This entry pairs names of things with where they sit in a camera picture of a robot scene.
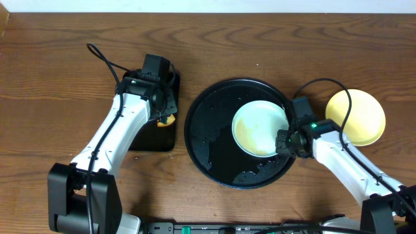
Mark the light green plate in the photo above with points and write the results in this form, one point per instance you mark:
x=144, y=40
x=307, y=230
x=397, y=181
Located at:
x=255, y=127

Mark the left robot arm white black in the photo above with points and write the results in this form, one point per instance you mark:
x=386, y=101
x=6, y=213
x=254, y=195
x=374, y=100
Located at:
x=83, y=196

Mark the yellow plate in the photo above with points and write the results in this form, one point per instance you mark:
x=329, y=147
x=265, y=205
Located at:
x=366, y=122

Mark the black rectangular tray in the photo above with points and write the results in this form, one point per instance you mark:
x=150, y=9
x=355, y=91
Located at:
x=150, y=137

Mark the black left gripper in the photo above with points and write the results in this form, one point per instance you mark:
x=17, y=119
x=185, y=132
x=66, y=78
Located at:
x=169, y=108

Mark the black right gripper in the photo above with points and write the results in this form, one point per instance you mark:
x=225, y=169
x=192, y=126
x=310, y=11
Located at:
x=280, y=147

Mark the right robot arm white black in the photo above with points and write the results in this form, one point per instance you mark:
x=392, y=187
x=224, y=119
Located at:
x=387, y=206

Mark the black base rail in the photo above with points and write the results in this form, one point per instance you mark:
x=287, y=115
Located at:
x=171, y=228

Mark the yellow sponge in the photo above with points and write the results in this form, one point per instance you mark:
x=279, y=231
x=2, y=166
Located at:
x=166, y=121

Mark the black round tray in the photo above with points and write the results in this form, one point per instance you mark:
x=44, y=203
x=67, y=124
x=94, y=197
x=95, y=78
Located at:
x=209, y=139

